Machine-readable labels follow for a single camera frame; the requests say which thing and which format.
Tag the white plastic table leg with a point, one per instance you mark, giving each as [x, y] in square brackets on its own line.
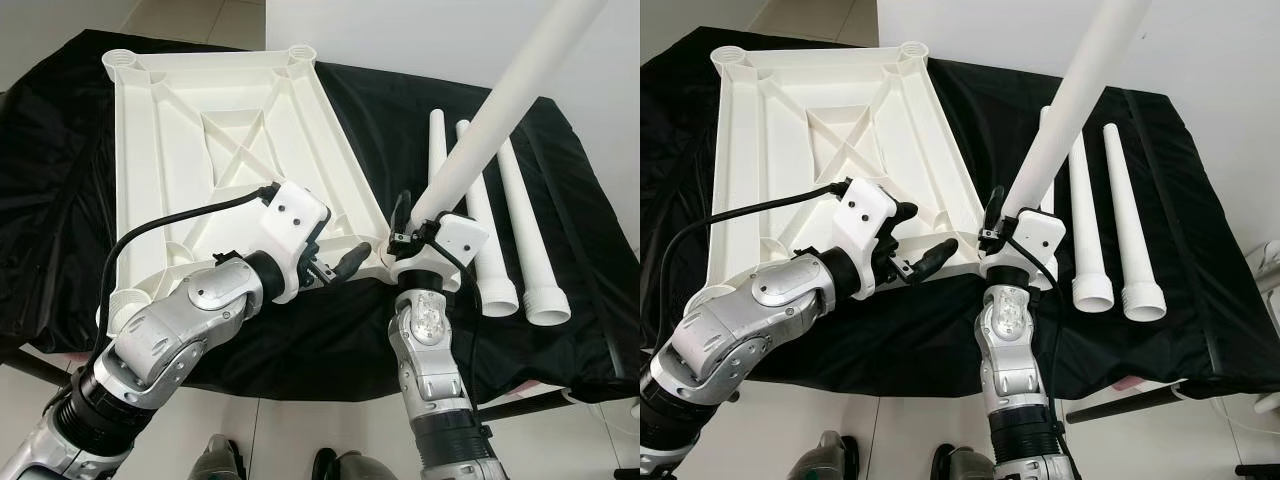
[500, 110]
[1128, 220]
[525, 230]
[1048, 195]
[492, 260]
[438, 140]
[1085, 100]
[1088, 240]

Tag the white plastic table top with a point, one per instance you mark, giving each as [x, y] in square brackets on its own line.
[790, 120]
[180, 120]

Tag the black tablecloth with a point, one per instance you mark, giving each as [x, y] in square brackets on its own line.
[1180, 200]
[60, 200]

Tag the grey right robot foot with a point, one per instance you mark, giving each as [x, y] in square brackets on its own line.
[355, 468]
[965, 466]

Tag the grey robot foot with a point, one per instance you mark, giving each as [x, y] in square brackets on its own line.
[828, 460]
[965, 466]
[355, 468]
[215, 462]

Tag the grey left robot foot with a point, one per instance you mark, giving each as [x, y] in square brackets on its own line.
[215, 462]
[828, 460]

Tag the white floor fan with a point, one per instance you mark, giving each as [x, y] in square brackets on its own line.
[1265, 258]

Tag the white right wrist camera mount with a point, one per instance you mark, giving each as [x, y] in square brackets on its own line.
[462, 235]
[1040, 235]

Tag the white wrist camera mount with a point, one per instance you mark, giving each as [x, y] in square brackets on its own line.
[462, 235]
[295, 215]
[1040, 235]
[868, 212]

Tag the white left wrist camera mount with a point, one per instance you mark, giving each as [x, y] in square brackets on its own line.
[295, 215]
[868, 212]

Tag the dark metal table frame bar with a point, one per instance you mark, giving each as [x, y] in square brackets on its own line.
[520, 408]
[35, 368]
[1120, 407]

